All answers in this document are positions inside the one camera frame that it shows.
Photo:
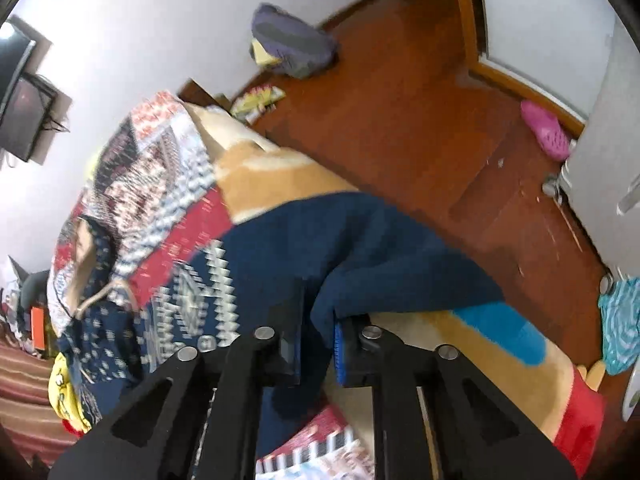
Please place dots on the patchwork printed bed sheet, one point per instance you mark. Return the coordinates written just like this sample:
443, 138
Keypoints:
320, 455

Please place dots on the yellow cartoon print blanket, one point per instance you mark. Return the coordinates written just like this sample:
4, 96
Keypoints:
67, 390

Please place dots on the metal door stopper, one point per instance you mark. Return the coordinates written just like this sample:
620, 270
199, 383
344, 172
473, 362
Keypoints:
551, 187

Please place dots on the orange box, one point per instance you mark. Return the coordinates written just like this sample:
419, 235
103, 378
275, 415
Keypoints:
38, 330

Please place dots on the tan plush printed blanket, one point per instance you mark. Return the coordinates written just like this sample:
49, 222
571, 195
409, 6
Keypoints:
280, 175

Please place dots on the colourful printed packet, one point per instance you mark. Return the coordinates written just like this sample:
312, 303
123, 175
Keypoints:
257, 101

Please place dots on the white door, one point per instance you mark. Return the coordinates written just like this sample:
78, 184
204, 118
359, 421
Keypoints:
605, 125

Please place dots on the pink slipper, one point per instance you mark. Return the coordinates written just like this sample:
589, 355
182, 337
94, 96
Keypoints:
546, 127

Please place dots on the wooden door frame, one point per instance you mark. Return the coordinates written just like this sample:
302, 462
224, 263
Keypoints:
505, 80

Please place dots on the red striped blanket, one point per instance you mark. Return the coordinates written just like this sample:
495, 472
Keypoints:
25, 390

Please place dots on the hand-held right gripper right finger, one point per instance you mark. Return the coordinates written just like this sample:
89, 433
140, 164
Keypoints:
340, 355

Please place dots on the teal striped cloth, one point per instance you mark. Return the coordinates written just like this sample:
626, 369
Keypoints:
622, 325

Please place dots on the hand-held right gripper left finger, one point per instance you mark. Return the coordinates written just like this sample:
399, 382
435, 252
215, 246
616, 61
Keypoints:
292, 345

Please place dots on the navy patterned hooded sweater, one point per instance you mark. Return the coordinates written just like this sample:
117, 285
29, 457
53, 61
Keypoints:
310, 245

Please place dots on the purple grey bag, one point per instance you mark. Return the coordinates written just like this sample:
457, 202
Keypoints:
295, 42

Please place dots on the black wall television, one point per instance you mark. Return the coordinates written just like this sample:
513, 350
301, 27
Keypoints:
12, 60

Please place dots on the small black wall monitor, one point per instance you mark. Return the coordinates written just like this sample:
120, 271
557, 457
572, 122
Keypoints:
27, 115

